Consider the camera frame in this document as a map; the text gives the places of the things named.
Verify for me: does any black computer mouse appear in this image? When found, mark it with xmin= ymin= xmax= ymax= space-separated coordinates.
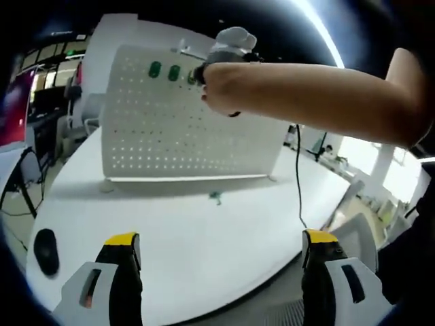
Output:
xmin=33 ymin=228 xmax=60 ymax=276

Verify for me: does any white perforated mounting plate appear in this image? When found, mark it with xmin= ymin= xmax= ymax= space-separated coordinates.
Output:
xmin=101 ymin=43 xmax=289 ymax=194

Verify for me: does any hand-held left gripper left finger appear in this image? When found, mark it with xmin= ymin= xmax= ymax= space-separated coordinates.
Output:
xmin=52 ymin=232 xmax=144 ymax=326

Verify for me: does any black tripod stand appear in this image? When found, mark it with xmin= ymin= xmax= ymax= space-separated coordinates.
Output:
xmin=311 ymin=131 xmax=330 ymax=161

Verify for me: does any black computer monitor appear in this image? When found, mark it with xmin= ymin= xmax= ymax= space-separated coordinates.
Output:
xmin=33 ymin=88 xmax=69 ymax=116

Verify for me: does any ceiling light strip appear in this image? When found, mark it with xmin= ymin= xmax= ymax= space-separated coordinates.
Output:
xmin=294 ymin=0 xmax=345 ymax=68

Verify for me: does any person's right hand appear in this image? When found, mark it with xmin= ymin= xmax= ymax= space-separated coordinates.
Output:
xmin=201 ymin=62 xmax=251 ymax=117

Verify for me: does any red and white box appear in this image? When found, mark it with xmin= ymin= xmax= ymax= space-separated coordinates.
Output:
xmin=0 ymin=73 xmax=32 ymax=145

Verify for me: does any white office chair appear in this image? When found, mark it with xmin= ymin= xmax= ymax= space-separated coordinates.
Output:
xmin=83 ymin=93 xmax=107 ymax=134

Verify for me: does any person's dark clothing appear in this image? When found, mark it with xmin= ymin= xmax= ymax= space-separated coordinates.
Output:
xmin=377 ymin=176 xmax=435 ymax=306

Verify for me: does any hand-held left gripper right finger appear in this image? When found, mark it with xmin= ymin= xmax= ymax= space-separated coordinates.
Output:
xmin=300 ymin=228 xmax=398 ymax=326

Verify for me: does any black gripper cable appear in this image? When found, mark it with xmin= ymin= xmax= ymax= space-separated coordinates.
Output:
xmin=288 ymin=124 xmax=309 ymax=229

